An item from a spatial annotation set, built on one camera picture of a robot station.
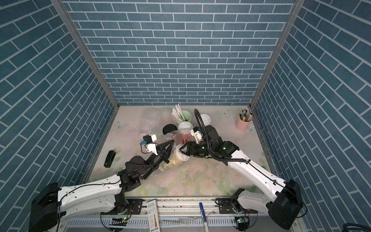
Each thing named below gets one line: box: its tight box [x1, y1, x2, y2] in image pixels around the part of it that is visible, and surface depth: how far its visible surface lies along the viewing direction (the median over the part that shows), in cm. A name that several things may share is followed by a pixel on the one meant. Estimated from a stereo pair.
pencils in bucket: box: [237, 108, 253, 122], surface depth 98 cm
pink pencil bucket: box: [235, 116, 253, 132], surface depth 103 cm
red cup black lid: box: [162, 123, 178, 137], surface depth 87 cm
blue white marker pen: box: [199, 202, 210, 232], surface depth 71 cm
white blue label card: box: [145, 199, 161, 232], surface depth 72 cm
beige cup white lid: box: [168, 144, 190, 167], surface depth 69 cm
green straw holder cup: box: [176, 110, 192, 125], surface depth 100 cm
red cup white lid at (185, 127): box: [178, 121, 194, 135], surface depth 88 cm
